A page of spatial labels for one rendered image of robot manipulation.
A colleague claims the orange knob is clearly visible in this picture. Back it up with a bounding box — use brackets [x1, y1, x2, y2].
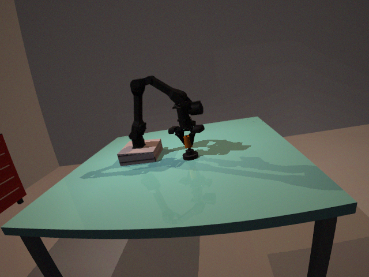
[183, 135, 192, 148]

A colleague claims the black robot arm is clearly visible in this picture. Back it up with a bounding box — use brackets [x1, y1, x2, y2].
[129, 76, 204, 149]

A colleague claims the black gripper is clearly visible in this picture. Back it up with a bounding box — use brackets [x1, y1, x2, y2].
[168, 115, 205, 145]

